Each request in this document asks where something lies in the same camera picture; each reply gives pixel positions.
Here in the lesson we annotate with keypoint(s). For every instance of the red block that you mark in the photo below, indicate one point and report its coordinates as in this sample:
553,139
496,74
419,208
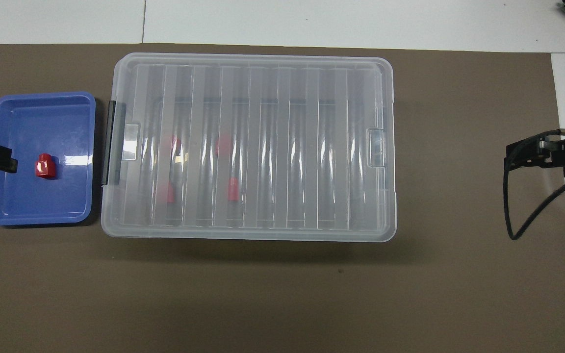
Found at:
233,190
169,194
223,145
175,145
45,167

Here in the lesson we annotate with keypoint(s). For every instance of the clear ribbed box lid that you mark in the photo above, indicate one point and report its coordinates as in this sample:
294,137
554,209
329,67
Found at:
282,78

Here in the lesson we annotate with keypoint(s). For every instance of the blue plastic tray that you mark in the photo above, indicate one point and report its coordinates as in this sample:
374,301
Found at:
42,206

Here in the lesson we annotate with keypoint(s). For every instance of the clear plastic storage box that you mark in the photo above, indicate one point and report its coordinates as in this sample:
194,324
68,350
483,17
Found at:
263,235

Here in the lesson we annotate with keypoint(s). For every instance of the brown table mat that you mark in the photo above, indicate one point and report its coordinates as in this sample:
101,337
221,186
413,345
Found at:
282,294

